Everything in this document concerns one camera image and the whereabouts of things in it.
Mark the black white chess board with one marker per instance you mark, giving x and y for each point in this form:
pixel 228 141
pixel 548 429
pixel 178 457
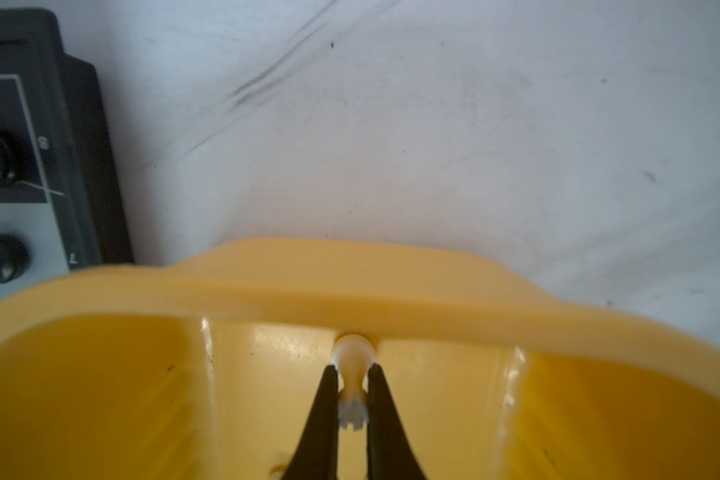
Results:
pixel 65 204

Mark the black pawn near corner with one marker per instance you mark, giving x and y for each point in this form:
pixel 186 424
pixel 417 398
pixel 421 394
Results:
pixel 14 258

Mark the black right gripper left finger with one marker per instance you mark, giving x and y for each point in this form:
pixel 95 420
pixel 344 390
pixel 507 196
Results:
pixel 316 455

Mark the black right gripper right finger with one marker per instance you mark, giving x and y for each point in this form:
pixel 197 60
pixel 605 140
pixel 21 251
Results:
pixel 389 454

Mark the yellow plastic bin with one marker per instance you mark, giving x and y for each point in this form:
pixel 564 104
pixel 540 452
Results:
pixel 316 359

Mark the white rook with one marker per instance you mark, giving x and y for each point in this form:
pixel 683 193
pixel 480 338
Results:
pixel 352 357

